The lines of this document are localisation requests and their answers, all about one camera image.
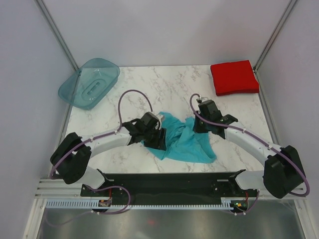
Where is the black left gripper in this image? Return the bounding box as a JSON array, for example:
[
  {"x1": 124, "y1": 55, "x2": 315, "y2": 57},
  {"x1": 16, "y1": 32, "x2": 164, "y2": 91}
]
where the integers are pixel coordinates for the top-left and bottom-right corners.
[{"x1": 142, "y1": 126, "x2": 166, "y2": 151}]

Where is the teal t shirt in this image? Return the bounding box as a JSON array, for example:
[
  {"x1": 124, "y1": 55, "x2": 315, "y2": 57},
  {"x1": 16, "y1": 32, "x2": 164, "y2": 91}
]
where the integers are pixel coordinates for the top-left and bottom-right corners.
[{"x1": 148, "y1": 112, "x2": 217, "y2": 164}]

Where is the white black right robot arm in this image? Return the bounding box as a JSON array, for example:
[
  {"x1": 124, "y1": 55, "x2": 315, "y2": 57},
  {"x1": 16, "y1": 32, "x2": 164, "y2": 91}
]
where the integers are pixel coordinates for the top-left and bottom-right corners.
[{"x1": 193, "y1": 97, "x2": 310, "y2": 199}]

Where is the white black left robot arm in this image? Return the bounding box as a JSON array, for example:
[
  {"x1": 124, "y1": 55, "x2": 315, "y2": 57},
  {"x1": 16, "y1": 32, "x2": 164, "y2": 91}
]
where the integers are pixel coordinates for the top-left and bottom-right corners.
[{"x1": 50, "y1": 112, "x2": 166, "y2": 196}]

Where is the folded red t shirt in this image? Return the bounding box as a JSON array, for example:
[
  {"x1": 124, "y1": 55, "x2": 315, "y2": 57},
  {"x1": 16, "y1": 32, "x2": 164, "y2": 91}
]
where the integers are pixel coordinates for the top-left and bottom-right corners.
[{"x1": 210, "y1": 60, "x2": 260, "y2": 96}]

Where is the teal transparent plastic bin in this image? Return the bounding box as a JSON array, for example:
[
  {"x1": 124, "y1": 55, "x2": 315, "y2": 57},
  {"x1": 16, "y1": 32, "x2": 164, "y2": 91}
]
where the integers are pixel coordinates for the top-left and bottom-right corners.
[{"x1": 58, "y1": 58, "x2": 120, "y2": 110}]

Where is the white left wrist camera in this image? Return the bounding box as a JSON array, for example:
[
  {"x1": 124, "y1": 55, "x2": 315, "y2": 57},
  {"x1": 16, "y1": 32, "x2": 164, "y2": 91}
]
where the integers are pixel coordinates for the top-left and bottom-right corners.
[{"x1": 155, "y1": 114, "x2": 164, "y2": 130}]

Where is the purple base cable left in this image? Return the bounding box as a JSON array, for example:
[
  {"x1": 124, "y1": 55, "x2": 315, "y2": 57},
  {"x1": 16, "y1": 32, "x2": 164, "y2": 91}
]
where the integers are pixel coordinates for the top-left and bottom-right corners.
[{"x1": 44, "y1": 186, "x2": 133, "y2": 227}]

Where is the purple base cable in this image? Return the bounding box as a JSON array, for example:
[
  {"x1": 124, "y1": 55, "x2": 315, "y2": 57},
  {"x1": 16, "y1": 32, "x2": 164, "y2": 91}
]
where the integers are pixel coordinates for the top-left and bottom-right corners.
[
  {"x1": 44, "y1": 186, "x2": 133, "y2": 227},
  {"x1": 229, "y1": 190, "x2": 261, "y2": 217}
]

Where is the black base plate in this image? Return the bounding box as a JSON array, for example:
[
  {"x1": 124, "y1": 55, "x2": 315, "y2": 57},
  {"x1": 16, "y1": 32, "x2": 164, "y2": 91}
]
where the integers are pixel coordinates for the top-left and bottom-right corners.
[{"x1": 80, "y1": 172, "x2": 257, "y2": 204}]

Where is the white slotted cable duct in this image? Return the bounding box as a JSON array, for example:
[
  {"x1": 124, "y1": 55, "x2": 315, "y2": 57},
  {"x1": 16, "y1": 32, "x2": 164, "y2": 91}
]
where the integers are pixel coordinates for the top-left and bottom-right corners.
[{"x1": 45, "y1": 199, "x2": 248, "y2": 211}]

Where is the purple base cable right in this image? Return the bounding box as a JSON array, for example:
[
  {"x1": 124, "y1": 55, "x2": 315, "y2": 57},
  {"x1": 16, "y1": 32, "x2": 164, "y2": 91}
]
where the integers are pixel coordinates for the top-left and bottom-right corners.
[{"x1": 229, "y1": 190, "x2": 261, "y2": 217}]

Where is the aluminium frame rail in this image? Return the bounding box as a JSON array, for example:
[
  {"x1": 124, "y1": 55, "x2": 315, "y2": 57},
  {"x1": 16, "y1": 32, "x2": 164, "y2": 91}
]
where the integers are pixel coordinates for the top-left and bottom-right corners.
[{"x1": 35, "y1": 179, "x2": 82, "y2": 199}]

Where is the right aluminium corner post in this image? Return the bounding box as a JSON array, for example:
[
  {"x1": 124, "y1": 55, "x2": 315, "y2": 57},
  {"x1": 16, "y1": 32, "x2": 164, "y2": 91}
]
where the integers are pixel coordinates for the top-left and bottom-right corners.
[{"x1": 253, "y1": 0, "x2": 300, "y2": 73}]

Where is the aluminium corner post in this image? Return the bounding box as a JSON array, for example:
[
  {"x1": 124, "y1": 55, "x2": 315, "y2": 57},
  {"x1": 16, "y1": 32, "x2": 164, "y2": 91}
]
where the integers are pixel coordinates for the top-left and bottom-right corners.
[
  {"x1": 34, "y1": 0, "x2": 79, "y2": 70},
  {"x1": 253, "y1": 0, "x2": 300, "y2": 73}
]

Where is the left aluminium corner post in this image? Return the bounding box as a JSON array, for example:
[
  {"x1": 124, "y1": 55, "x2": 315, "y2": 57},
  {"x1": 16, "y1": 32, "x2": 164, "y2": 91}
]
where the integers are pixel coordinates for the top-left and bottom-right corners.
[{"x1": 34, "y1": 0, "x2": 79, "y2": 70}]

